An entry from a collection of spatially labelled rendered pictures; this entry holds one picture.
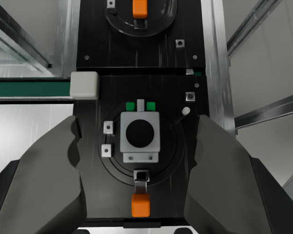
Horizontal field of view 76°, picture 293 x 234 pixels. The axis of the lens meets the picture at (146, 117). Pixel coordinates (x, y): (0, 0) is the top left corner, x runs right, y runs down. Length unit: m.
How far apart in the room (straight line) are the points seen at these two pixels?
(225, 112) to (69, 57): 0.31
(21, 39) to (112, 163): 0.23
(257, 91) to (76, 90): 0.41
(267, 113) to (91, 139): 0.28
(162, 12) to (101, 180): 0.32
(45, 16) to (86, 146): 0.39
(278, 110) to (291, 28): 0.37
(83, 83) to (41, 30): 0.28
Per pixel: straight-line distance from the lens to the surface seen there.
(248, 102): 0.51
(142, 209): 0.23
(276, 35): 0.62
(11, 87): 0.44
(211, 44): 0.41
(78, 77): 0.34
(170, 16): 0.39
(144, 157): 0.23
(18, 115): 0.46
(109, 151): 0.29
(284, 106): 0.31
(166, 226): 0.35
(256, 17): 0.40
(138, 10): 0.29
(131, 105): 0.26
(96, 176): 0.33
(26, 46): 0.36
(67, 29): 0.44
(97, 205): 0.34
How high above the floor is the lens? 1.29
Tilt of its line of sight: 79 degrees down
